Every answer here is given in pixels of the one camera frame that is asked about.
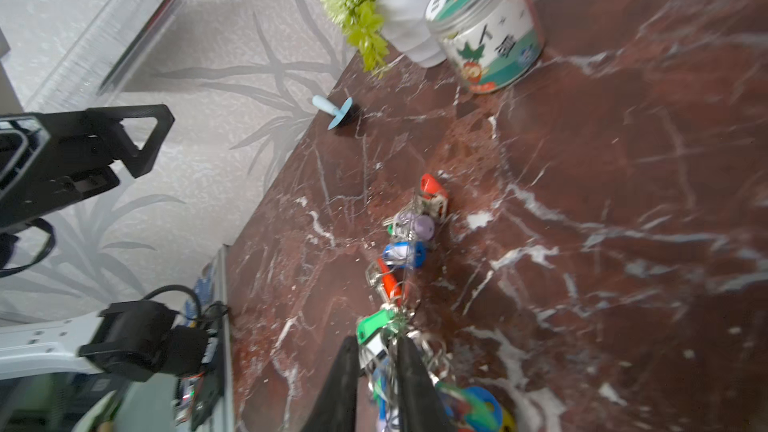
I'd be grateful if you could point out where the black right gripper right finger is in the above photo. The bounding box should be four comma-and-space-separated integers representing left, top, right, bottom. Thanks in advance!
395, 336, 452, 432

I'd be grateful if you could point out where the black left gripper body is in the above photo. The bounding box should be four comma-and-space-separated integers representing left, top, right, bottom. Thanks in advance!
1, 113, 120, 233

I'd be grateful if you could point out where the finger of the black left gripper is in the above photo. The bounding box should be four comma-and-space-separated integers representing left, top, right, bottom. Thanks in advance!
86, 104, 175, 178

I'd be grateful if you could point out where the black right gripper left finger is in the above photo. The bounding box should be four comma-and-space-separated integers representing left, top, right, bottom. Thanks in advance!
301, 336, 360, 432

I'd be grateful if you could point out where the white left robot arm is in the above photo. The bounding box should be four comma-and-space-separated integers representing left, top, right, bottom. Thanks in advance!
1, 104, 229, 382

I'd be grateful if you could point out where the light blue toy trowel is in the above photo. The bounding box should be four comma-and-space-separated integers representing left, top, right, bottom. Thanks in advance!
311, 95, 354, 130

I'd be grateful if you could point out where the potted artificial flower plant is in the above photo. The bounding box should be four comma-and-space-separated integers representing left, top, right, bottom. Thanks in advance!
321, 0, 446, 76

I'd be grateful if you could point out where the printed snack jar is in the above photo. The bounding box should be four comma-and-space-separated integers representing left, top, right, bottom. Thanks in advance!
425, 0, 545, 94

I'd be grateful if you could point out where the clear plastic wall tray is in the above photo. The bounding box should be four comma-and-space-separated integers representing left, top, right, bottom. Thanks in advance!
24, 0, 184, 113

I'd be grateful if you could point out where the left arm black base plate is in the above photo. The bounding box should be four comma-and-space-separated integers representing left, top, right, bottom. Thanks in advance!
173, 301, 229, 431

